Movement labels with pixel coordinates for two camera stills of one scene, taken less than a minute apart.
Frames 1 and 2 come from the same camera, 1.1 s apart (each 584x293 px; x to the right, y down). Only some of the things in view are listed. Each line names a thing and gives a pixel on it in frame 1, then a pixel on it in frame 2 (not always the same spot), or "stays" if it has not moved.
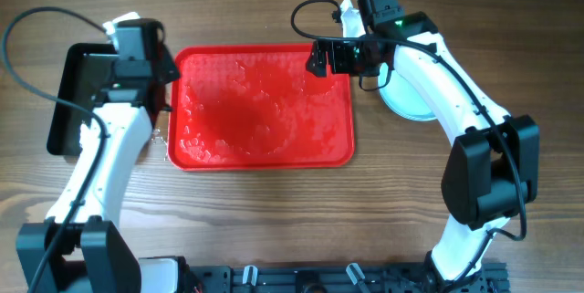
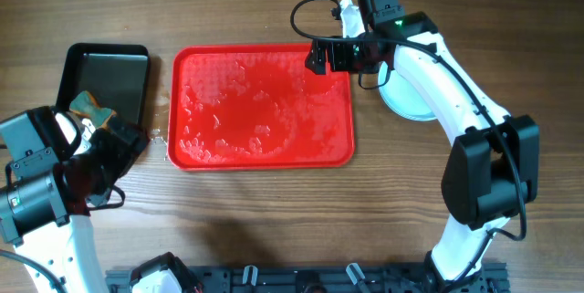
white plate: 401,97 stays
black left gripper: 169,66 to 124,150
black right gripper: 338,65 stays
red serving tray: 235,107 stays
